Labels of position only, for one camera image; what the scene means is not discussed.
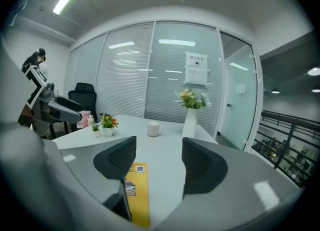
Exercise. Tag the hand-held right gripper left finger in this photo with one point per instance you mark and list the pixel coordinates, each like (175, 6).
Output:
(85, 165)

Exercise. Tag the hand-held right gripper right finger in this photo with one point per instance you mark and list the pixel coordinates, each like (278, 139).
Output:
(237, 175)

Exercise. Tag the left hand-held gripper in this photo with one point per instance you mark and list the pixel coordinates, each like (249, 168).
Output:
(37, 82)

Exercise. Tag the yellow printed card mat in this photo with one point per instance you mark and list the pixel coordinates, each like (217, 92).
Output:
(140, 200)

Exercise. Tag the black mesh office chair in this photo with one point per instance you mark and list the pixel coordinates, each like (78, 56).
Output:
(85, 97)

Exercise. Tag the cream plush toy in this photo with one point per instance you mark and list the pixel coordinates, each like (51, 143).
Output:
(91, 121)

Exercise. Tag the small green succulent pot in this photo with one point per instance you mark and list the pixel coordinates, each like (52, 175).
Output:
(96, 130)

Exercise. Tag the orange flower pot plant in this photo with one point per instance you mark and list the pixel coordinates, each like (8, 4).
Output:
(108, 125)

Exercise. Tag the frosted glass door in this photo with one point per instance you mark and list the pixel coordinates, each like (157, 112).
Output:
(237, 115)

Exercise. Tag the black metal railing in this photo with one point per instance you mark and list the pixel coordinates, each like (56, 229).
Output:
(287, 130)

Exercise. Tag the white vase with flowers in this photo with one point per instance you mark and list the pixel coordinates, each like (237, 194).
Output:
(190, 122)

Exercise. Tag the white mug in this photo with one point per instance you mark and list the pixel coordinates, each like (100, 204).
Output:
(153, 129)

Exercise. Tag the paper sheet on door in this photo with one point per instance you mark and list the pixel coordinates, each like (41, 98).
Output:
(240, 89)

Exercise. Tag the black pendant lamp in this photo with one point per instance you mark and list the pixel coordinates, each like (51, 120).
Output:
(314, 71)
(316, 90)
(275, 91)

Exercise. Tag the paper notice on glass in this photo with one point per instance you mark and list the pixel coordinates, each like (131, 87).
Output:
(196, 68)

